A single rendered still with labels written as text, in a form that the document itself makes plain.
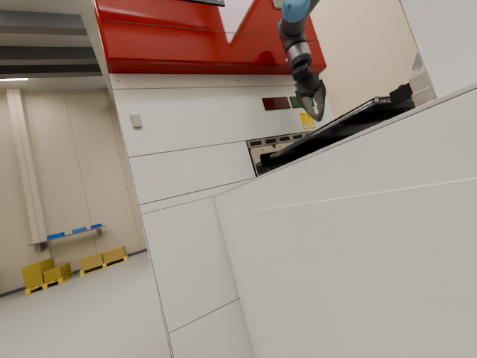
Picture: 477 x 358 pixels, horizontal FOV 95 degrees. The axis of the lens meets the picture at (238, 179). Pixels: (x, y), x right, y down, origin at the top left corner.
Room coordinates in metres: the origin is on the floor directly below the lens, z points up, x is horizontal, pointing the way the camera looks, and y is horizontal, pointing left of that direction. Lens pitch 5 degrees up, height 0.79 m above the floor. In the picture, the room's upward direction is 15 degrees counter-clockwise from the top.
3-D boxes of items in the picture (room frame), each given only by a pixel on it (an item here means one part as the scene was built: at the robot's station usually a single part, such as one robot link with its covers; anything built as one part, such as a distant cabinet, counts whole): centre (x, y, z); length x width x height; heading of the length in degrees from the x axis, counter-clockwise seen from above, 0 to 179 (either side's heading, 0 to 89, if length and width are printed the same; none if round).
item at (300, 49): (0.69, -0.30, 1.19); 0.08 x 0.08 x 0.05
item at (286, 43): (0.69, -0.30, 1.27); 0.09 x 0.08 x 0.11; 172
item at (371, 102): (0.55, -0.20, 0.90); 0.37 x 0.01 x 0.01; 26
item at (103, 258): (6.25, 4.24, 0.20); 1.17 x 0.84 x 0.41; 112
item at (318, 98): (0.69, -0.32, 1.01); 0.06 x 0.03 x 0.09; 157
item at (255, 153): (0.82, -0.26, 0.89); 0.44 x 0.02 x 0.10; 116
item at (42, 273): (5.68, 5.30, 0.32); 1.08 x 0.77 x 0.64; 22
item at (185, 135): (0.75, -0.09, 1.02); 0.81 x 0.03 x 0.40; 116
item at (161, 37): (1.03, 0.04, 1.52); 0.81 x 0.75 x 0.60; 116
